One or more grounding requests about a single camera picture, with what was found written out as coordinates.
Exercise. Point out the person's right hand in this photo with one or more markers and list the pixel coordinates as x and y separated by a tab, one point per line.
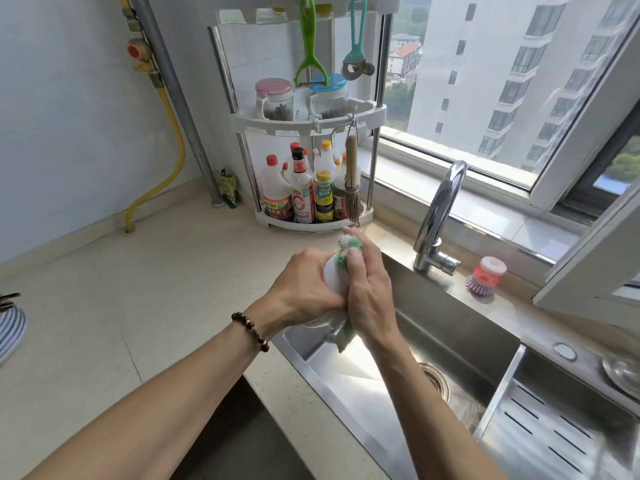
372	299

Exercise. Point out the person's left hand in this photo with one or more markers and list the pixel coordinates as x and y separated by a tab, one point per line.
295	289

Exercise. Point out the person's right thumb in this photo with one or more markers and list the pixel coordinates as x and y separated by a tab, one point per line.
354	267

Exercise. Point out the person's left fingers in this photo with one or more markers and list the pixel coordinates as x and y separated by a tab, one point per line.
327	307

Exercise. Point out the green dish sponge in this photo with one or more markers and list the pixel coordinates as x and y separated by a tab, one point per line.
342	259

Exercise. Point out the white ceramic bowl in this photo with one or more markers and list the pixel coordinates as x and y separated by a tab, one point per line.
334	274

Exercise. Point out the person's right forearm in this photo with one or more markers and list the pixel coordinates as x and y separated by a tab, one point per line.
430	419

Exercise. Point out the person's left forearm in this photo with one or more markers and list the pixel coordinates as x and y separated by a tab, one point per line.
165	394

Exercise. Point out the bamboo pot brush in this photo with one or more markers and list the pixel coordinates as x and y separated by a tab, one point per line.
352	179

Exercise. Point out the row of condiment bottles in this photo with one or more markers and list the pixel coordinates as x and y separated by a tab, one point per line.
302	194

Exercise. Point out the chrome sink faucet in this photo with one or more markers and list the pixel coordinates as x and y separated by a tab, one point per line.
442	204

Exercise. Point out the stainless steel sink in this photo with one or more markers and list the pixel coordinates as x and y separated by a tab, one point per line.
450	334

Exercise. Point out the sink drain strainer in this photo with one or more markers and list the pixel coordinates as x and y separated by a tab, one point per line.
434	379

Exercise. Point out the pink dish brush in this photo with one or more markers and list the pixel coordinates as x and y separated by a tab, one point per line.
486	277

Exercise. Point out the green packet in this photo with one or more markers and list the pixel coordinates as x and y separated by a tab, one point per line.
229	189

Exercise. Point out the white corner shelf rack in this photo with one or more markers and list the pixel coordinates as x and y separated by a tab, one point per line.
300	114

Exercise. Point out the blue lid spice jar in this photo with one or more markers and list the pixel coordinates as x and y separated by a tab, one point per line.
327	97

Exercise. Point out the pink lid spice jar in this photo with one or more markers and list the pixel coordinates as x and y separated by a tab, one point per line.
272	97

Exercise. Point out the teal peeler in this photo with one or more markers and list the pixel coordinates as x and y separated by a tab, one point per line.
356	44

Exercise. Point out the round steel sink cap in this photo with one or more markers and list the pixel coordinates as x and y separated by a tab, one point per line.
565	352

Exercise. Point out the green vegetable peeler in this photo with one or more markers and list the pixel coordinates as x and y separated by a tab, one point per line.
308	39

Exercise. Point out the white apartment building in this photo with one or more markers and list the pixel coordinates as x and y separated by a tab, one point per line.
480	69

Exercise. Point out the grey metal pipe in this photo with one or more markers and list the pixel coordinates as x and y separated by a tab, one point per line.
175	89

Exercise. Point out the steel slotted drain tray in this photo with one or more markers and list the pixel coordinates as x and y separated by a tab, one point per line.
560	424

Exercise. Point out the steel bowl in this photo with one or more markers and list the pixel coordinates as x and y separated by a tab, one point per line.
624	372

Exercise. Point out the red gas valve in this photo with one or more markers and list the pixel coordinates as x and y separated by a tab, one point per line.
136	50

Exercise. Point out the blue striped bowl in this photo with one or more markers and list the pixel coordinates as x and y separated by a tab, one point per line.
10	329

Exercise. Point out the white window frame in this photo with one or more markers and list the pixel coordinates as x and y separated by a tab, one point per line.
585	159

